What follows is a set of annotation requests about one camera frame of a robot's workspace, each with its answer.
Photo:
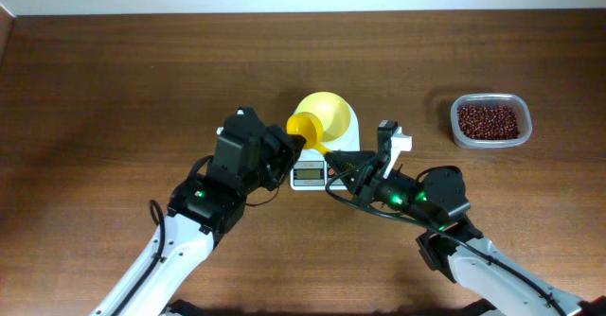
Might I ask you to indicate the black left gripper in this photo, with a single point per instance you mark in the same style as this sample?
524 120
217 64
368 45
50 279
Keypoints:
284 147

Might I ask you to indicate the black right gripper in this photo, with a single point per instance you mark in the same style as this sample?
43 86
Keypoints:
367 177

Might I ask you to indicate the yellow plastic measuring scoop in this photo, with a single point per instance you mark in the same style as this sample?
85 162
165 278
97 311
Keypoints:
310 127

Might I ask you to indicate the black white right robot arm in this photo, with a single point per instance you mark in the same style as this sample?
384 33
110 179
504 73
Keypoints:
436 202

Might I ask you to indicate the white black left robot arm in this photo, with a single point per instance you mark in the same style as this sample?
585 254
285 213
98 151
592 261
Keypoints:
202 209

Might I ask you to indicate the yellow plastic bowl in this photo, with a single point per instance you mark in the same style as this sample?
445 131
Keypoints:
332 111

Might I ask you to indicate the clear plastic food container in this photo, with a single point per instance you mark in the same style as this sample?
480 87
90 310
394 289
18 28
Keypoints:
492 99

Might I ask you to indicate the red adzuki beans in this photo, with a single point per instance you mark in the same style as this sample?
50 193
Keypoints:
493 123

